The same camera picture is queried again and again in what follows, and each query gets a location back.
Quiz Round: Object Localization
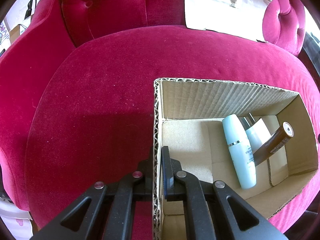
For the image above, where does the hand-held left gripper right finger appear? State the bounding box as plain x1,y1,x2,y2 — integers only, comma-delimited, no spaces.
161,145,288,240

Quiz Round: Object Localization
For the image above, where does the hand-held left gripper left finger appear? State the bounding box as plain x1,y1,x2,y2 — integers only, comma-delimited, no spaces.
31,152,153,240

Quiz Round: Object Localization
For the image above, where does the cardboard box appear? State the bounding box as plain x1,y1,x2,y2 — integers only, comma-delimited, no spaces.
152,77,320,240

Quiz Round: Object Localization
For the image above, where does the pale blue cosmetic bottle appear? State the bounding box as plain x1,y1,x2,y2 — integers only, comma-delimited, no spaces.
222,114,258,190

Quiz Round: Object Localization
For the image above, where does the small white charger plug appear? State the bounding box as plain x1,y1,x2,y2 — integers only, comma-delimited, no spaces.
239,113,272,154

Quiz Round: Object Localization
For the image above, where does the brown lipstick tube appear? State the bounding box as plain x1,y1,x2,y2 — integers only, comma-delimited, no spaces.
252,121,294,168

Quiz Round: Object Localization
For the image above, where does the red velvet tufted sofa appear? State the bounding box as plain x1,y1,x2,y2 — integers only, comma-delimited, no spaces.
0,0,320,240

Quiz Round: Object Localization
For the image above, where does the black power adapter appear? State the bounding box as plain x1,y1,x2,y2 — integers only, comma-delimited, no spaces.
24,0,38,19

